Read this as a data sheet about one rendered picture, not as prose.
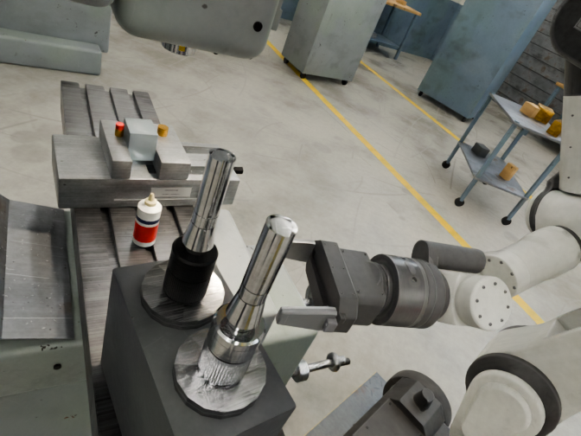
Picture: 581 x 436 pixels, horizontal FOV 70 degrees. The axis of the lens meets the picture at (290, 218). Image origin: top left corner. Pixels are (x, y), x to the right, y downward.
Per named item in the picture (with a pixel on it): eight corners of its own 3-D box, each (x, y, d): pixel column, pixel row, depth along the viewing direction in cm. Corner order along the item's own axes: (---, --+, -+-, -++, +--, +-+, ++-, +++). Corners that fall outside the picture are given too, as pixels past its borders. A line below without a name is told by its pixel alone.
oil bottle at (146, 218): (152, 232, 79) (162, 186, 73) (156, 246, 76) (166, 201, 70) (130, 233, 77) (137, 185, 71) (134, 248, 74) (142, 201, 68)
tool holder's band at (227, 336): (273, 335, 37) (277, 328, 36) (234, 361, 34) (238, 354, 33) (240, 299, 39) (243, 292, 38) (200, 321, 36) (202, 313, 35)
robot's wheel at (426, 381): (429, 444, 125) (466, 411, 113) (421, 454, 121) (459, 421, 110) (379, 391, 134) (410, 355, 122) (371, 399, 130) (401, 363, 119)
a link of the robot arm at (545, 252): (482, 282, 64) (564, 243, 71) (546, 308, 55) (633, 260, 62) (478, 219, 61) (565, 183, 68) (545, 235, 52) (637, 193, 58)
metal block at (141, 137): (147, 144, 86) (151, 119, 83) (154, 161, 83) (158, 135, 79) (121, 143, 84) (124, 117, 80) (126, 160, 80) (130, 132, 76)
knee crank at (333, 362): (342, 355, 130) (350, 343, 126) (352, 371, 126) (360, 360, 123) (282, 368, 118) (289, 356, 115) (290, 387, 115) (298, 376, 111)
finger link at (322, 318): (283, 302, 42) (337, 307, 44) (272, 322, 44) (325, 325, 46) (284, 315, 41) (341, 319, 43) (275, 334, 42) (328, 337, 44)
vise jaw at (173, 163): (169, 140, 93) (172, 125, 91) (188, 179, 84) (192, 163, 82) (142, 138, 90) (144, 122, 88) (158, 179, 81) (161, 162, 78)
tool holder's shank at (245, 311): (265, 326, 36) (310, 233, 30) (239, 343, 34) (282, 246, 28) (242, 301, 38) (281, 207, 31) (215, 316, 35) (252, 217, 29)
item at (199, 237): (213, 259, 41) (244, 168, 35) (181, 259, 40) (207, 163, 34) (208, 238, 44) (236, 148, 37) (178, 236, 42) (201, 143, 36)
